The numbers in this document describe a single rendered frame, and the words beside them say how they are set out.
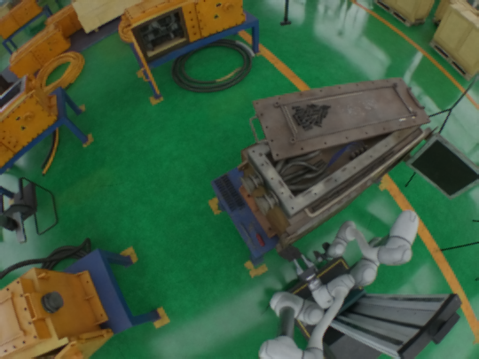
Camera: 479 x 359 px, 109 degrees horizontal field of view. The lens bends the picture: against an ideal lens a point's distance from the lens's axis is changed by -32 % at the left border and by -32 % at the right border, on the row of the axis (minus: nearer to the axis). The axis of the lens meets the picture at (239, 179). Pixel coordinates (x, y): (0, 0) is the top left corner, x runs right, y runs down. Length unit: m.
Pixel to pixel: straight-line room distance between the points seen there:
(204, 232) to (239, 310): 0.91
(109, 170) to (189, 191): 1.18
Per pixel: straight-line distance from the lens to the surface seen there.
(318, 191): 1.40
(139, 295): 2.90
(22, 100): 3.41
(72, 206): 3.63
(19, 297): 2.04
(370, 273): 1.90
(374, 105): 1.87
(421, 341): 1.08
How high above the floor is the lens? 2.61
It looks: 67 degrees down
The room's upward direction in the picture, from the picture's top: 9 degrees counter-clockwise
